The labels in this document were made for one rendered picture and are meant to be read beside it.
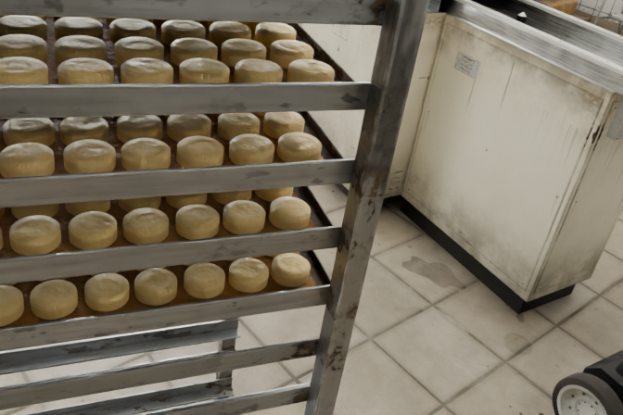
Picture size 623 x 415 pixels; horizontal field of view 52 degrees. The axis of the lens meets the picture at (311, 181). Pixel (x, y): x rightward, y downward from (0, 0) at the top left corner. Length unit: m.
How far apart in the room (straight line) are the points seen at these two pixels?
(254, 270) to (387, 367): 1.21
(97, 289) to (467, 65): 1.69
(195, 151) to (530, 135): 1.53
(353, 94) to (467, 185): 1.67
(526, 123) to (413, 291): 0.68
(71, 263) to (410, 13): 0.41
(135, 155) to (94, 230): 0.10
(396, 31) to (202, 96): 0.19
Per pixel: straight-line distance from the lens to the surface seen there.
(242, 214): 0.75
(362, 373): 1.93
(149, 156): 0.67
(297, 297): 0.79
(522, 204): 2.15
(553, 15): 2.40
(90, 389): 0.82
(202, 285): 0.78
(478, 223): 2.30
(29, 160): 0.67
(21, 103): 0.59
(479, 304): 2.31
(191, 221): 0.73
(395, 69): 0.63
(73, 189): 0.64
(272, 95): 0.62
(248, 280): 0.79
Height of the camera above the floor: 1.39
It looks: 30 degrees down
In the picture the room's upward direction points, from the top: 9 degrees clockwise
